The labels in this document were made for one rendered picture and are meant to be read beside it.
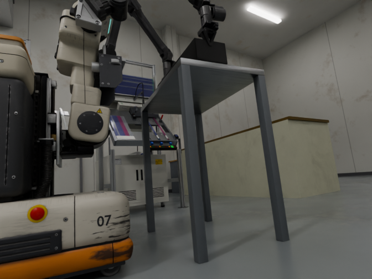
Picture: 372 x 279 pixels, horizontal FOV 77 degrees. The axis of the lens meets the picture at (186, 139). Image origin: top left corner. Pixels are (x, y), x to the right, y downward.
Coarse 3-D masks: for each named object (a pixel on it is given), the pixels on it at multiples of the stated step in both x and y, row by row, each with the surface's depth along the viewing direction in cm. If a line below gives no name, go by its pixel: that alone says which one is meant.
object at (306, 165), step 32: (256, 128) 294; (288, 128) 255; (320, 128) 286; (224, 160) 346; (256, 160) 293; (288, 160) 254; (320, 160) 273; (224, 192) 346; (256, 192) 293; (288, 192) 254; (320, 192) 261
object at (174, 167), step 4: (176, 160) 520; (172, 164) 536; (176, 164) 523; (172, 168) 535; (176, 168) 523; (172, 172) 535; (176, 172) 522; (172, 176) 534; (176, 176) 522; (172, 184) 533; (176, 184) 521; (172, 188) 533; (176, 188) 520; (172, 192) 532; (176, 192) 520
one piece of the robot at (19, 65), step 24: (0, 48) 77; (0, 72) 76; (24, 72) 80; (0, 96) 74; (24, 96) 79; (48, 96) 101; (0, 120) 73; (24, 120) 78; (0, 144) 72; (24, 144) 77; (48, 144) 90; (0, 168) 71; (24, 168) 77; (48, 168) 88; (0, 192) 70; (24, 192) 80; (48, 192) 94
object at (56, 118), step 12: (48, 120) 98; (60, 120) 103; (60, 132) 102; (108, 132) 106; (60, 144) 102; (72, 144) 117; (84, 144) 101; (96, 144) 103; (60, 156) 101; (72, 156) 104; (84, 156) 106
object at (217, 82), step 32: (192, 64) 98; (224, 64) 105; (160, 96) 131; (192, 96) 95; (224, 96) 140; (256, 96) 114; (192, 128) 92; (192, 160) 90; (192, 192) 87; (192, 224) 88
